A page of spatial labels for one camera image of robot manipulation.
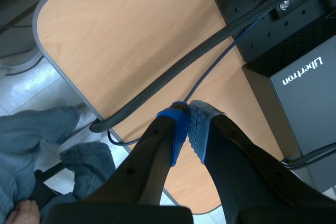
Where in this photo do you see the person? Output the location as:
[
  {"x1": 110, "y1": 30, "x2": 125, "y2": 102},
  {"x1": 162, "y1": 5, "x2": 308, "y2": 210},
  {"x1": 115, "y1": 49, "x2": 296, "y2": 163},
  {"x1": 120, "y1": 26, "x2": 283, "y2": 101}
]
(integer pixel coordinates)
[{"x1": 0, "y1": 105, "x2": 117, "y2": 224}]

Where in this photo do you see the thin blue cable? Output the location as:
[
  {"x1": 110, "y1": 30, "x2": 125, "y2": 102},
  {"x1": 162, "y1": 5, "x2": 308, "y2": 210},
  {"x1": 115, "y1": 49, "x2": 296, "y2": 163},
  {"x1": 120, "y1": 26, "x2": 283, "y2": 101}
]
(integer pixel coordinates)
[{"x1": 107, "y1": 18, "x2": 266, "y2": 146}]

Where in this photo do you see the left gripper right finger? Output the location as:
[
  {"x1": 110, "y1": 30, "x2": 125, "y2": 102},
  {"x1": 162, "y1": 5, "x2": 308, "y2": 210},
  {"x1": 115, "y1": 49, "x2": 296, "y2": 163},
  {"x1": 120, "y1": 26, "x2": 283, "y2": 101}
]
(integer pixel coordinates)
[{"x1": 185, "y1": 100, "x2": 336, "y2": 224}]

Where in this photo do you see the black robot base box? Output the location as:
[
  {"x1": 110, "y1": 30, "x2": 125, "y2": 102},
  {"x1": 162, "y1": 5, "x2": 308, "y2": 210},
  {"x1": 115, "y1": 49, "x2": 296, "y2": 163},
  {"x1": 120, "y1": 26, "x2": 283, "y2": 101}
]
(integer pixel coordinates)
[{"x1": 202, "y1": 0, "x2": 336, "y2": 193}]

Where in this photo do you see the person's hand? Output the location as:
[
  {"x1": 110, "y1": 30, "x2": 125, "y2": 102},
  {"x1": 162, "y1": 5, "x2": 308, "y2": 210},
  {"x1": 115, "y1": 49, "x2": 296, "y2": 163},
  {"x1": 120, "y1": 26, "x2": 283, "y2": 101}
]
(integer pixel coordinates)
[{"x1": 4, "y1": 199, "x2": 40, "y2": 224}]

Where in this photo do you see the black braided cable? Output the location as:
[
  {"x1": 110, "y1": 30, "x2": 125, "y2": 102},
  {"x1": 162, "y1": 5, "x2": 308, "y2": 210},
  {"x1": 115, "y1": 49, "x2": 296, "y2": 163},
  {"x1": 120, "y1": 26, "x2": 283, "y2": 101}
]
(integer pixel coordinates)
[{"x1": 89, "y1": 0, "x2": 330, "y2": 133}]

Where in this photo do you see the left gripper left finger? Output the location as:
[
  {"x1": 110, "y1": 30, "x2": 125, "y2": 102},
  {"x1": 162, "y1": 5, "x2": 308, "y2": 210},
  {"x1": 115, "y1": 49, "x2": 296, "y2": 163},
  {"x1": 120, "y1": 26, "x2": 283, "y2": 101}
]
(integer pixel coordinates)
[{"x1": 44, "y1": 100, "x2": 194, "y2": 224}]

